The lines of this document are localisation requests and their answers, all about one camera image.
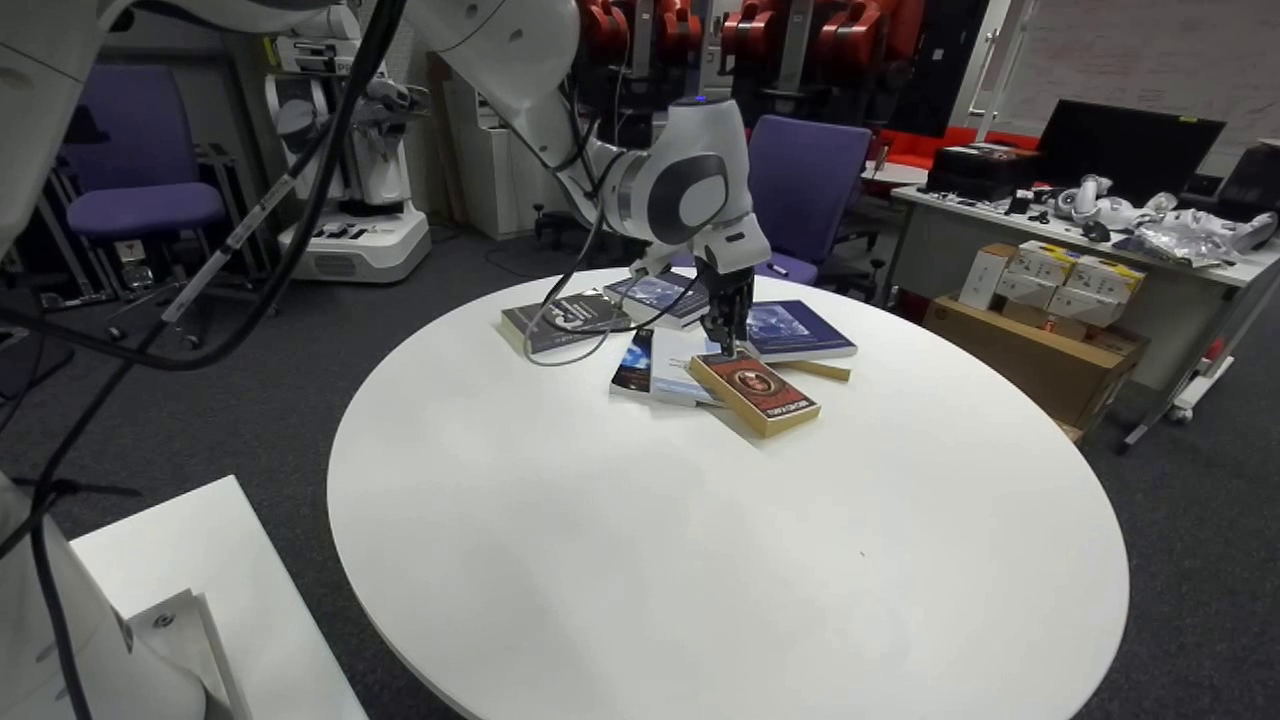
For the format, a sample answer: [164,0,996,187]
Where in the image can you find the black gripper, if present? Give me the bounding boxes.
[692,258,758,354]

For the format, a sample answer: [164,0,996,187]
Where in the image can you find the dark book with red writing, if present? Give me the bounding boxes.
[682,348,822,443]

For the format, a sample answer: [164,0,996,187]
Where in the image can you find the white robot base platform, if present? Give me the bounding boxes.
[64,472,372,720]

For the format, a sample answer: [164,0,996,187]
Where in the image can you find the thin blue cover book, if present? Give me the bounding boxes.
[734,297,859,368]

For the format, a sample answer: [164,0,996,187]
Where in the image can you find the white book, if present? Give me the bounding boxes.
[645,323,734,413]

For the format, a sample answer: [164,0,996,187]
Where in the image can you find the black and blue book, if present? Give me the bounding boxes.
[608,331,658,402]

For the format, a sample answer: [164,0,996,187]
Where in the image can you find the thin tan book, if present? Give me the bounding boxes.
[758,354,859,387]

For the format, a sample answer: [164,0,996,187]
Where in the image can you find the thick dark grey book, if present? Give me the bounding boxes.
[495,293,632,361]

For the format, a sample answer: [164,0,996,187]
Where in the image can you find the clear plastic bags pile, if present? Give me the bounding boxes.
[1057,173,1280,272]

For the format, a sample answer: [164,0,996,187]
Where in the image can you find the purple office chair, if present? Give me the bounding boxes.
[734,112,875,293]
[55,56,277,354]

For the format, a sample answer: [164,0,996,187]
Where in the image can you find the small white carton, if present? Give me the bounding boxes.
[955,242,1018,317]

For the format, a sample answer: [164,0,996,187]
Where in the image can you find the black printer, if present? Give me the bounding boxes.
[929,141,1050,204]

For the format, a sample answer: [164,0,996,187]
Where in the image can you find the brown cardboard box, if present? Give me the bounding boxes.
[918,293,1152,433]

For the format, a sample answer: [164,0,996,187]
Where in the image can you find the red items on desk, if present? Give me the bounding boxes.
[865,123,1045,173]

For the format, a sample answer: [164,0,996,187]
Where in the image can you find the red and black rack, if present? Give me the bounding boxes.
[571,0,935,92]

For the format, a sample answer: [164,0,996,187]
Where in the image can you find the white robot on base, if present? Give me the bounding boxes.
[254,0,436,289]

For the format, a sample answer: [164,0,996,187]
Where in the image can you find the black computer monitor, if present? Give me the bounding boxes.
[1037,98,1227,207]

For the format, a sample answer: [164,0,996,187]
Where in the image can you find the white office desk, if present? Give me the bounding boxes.
[888,179,1280,451]

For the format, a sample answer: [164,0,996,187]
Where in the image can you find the black box device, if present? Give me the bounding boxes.
[1217,141,1280,223]

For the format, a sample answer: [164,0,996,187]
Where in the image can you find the grey metal mounting plate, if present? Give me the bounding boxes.
[124,584,251,720]

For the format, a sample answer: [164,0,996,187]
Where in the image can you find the thick black cable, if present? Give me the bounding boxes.
[0,0,412,376]

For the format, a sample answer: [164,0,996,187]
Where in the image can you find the thin black cable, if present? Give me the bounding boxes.
[0,312,184,720]

